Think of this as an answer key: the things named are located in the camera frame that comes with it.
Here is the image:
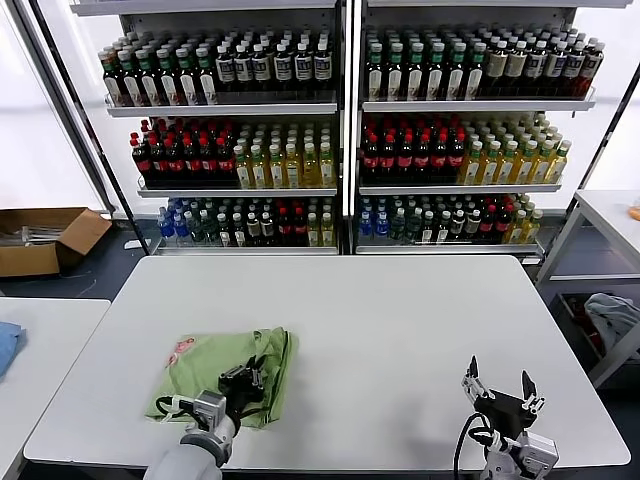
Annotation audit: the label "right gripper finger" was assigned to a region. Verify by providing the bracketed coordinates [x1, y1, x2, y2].
[460, 354, 495, 402]
[519, 369, 547, 414]

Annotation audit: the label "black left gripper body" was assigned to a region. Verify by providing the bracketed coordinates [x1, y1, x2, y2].
[217, 365, 264, 417]

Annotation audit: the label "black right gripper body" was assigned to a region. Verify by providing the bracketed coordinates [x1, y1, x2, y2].
[474, 389, 532, 439]

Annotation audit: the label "light green polo shirt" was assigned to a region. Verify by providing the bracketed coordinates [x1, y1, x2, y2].
[144, 327, 300, 431]

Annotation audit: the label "red cloth item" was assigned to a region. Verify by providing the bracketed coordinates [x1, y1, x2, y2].
[579, 298, 604, 354]

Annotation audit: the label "dark storage bin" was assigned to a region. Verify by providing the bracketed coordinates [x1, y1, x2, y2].
[555, 291, 640, 375]

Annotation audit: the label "crumpled grey-blue cloth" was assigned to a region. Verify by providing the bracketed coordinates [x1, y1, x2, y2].
[583, 292, 640, 357]

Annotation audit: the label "red-cap cola bottle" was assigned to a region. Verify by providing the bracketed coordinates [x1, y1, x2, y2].
[479, 204, 496, 241]
[147, 137, 169, 187]
[448, 132, 466, 184]
[494, 204, 511, 242]
[130, 132, 151, 187]
[198, 136, 219, 187]
[292, 207, 309, 247]
[414, 133, 434, 184]
[180, 136, 202, 187]
[277, 207, 294, 247]
[397, 133, 416, 184]
[362, 132, 382, 184]
[215, 136, 236, 187]
[380, 133, 400, 184]
[163, 137, 185, 187]
[431, 132, 450, 184]

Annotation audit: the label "folded blue cloth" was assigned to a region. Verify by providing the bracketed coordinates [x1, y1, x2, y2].
[0, 319, 27, 380]

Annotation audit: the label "brown cardboard box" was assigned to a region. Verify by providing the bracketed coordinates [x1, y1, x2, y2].
[0, 206, 114, 279]

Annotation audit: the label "clear plastic wrapped packets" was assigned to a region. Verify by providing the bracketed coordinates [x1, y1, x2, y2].
[0, 223, 67, 250]

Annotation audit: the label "grey metal shelf unit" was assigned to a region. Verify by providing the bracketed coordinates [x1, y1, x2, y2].
[69, 0, 351, 257]
[349, 0, 632, 266]

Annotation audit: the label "green-cap dark tea bottle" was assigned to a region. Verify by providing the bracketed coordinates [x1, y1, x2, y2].
[367, 42, 386, 100]
[156, 47, 181, 106]
[406, 42, 426, 100]
[137, 47, 162, 107]
[119, 48, 144, 107]
[447, 42, 467, 100]
[102, 47, 124, 107]
[466, 42, 487, 100]
[427, 42, 446, 100]
[385, 42, 405, 100]
[175, 46, 200, 106]
[195, 46, 219, 105]

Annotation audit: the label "dark bottle blue-white label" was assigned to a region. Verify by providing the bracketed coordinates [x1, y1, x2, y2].
[313, 42, 334, 93]
[251, 43, 271, 93]
[564, 42, 587, 96]
[273, 43, 294, 93]
[233, 43, 254, 94]
[527, 39, 549, 96]
[545, 40, 569, 96]
[582, 38, 606, 96]
[293, 42, 315, 93]
[215, 43, 236, 94]

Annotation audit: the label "dark bottle beige label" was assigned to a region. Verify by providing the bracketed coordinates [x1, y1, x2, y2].
[507, 39, 530, 96]
[487, 40, 509, 96]

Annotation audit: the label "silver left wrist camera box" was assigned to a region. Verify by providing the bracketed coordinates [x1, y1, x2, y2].
[192, 390, 229, 426]

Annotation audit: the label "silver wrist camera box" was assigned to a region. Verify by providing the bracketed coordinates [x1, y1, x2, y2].
[517, 432, 559, 469]
[192, 390, 229, 426]

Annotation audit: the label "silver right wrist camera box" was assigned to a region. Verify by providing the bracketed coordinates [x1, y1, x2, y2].
[517, 432, 559, 469]

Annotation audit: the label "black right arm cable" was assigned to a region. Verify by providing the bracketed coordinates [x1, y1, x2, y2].
[453, 412, 494, 474]

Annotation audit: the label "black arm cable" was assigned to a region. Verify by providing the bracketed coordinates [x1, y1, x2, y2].
[453, 412, 494, 474]
[154, 394, 196, 419]

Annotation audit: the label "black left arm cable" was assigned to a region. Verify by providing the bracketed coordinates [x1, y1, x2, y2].
[154, 394, 196, 419]

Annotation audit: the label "grey frame side table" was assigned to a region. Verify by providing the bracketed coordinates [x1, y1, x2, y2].
[533, 188, 640, 389]

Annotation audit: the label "black slanted frame pole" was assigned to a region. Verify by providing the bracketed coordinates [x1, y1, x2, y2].
[564, 63, 640, 236]
[27, 0, 152, 254]

